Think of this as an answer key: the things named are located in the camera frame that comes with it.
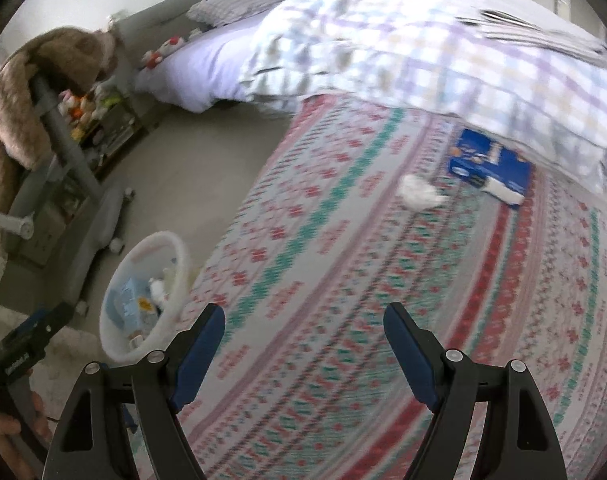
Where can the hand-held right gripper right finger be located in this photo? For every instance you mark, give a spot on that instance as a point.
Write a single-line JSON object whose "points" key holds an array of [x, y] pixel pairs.
{"points": [[408, 347]]}

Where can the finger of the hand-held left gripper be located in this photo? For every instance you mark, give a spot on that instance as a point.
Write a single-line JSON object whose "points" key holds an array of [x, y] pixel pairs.
{"points": [[38, 327]]}

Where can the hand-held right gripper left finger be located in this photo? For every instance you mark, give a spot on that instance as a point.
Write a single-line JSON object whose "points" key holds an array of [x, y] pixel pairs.
{"points": [[203, 340]]}

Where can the white plastic waste bin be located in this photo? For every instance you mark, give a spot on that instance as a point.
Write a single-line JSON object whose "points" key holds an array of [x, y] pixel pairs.
{"points": [[176, 270]]}

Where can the light blue drink carton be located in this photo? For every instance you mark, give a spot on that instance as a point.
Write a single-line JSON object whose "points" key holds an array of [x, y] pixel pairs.
{"points": [[128, 305]]}

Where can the white tissue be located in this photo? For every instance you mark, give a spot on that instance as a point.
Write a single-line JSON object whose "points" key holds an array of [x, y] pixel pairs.
{"points": [[421, 194]]}

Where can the dark blue nut print box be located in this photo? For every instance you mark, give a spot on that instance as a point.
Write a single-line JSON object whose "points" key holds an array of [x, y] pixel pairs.
{"points": [[488, 162]]}

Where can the person's left hand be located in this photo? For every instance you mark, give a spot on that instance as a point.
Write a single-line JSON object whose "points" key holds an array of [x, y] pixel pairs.
{"points": [[10, 442]]}

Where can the white shaggy rug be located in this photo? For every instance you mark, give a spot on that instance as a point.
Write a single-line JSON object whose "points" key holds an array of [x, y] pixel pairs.
{"points": [[68, 360]]}

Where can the red green patterned mat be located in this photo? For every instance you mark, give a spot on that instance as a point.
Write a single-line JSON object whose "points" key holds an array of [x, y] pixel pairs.
{"points": [[343, 280]]}

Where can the grey rolling chair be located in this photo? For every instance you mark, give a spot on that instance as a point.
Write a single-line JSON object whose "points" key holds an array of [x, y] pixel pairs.
{"points": [[68, 150]]}

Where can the dark bedside cabinet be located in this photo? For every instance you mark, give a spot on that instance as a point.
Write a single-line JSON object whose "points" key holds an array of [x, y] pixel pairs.
{"points": [[118, 130]]}

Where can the brown plush blanket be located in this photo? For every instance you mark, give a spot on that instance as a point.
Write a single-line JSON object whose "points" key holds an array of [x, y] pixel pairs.
{"points": [[13, 110]]}

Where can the group of small colourful toys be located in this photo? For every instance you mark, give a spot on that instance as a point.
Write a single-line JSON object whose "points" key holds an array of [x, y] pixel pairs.
{"points": [[85, 107]]}

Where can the bed with purple sheet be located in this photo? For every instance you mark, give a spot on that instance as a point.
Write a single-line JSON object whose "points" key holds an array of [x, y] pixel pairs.
{"points": [[203, 70]]}

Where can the red white plush toys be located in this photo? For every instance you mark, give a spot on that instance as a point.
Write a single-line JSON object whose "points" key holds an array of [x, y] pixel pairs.
{"points": [[161, 52]]}

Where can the purple plaid quilt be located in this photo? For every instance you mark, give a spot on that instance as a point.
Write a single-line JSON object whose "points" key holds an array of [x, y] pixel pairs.
{"points": [[408, 55]]}

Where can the folded striped cloth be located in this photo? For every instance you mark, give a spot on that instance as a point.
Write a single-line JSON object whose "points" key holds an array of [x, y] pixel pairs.
{"points": [[533, 35]]}

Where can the striped grey pillow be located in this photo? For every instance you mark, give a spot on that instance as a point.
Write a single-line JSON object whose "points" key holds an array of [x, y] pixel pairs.
{"points": [[238, 2]]}

